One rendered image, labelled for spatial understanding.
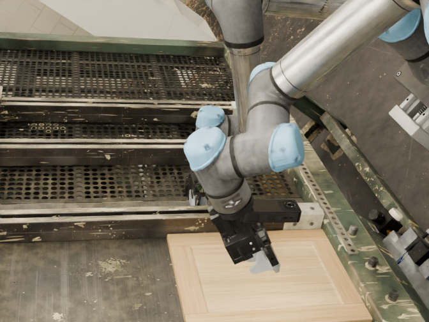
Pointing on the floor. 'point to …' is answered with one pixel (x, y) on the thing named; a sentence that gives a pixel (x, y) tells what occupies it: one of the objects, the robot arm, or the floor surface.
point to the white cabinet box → (135, 18)
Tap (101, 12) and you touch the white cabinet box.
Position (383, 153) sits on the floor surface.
